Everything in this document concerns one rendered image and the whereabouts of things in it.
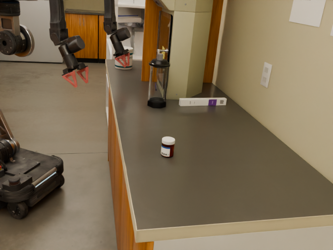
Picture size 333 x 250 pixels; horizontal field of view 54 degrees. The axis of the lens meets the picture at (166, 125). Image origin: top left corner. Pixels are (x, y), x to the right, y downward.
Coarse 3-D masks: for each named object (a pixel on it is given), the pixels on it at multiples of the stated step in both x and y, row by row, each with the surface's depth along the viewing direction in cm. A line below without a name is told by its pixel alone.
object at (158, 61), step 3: (159, 54) 161; (162, 54) 161; (159, 57) 161; (162, 57) 162; (153, 60) 161; (156, 60) 161; (159, 60) 162; (162, 60) 162; (165, 60) 163; (156, 63) 160; (159, 63) 159; (162, 63) 160; (165, 63) 160
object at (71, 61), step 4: (64, 56) 156; (68, 56) 156; (72, 56) 157; (64, 60) 157; (68, 60) 157; (72, 60) 157; (76, 60) 159; (68, 64) 157; (72, 64) 157; (76, 64) 157; (68, 68) 156; (72, 68) 160; (76, 68) 160
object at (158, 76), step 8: (160, 64) 159; (168, 64) 161; (152, 72) 162; (160, 72) 161; (152, 80) 164; (160, 80) 163; (152, 88) 165; (160, 88) 164; (152, 96) 166; (160, 96) 166
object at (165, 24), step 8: (160, 16) 193; (168, 16) 171; (160, 24) 193; (168, 24) 171; (160, 32) 193; (168, 32) 171; (160, 40) 193; (168, 40) 171; (160, 48) 193; (168, 48) 172; (168, 56) 174
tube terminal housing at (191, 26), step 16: (176, 0) 163; (192, 0) 164; (208, 0) 175; (176, 16) 166; (192, 16) 167; (208, 16) 180; (176, 32) 169; (192, 32) 171; (208, 32) 186; (176, 48) 172; (192, 48) 175; (176, 64) 176; (192, 64) 180; (176, 80) 179; (192, 80) 186; (176, 96) 183; (192, 96) 191
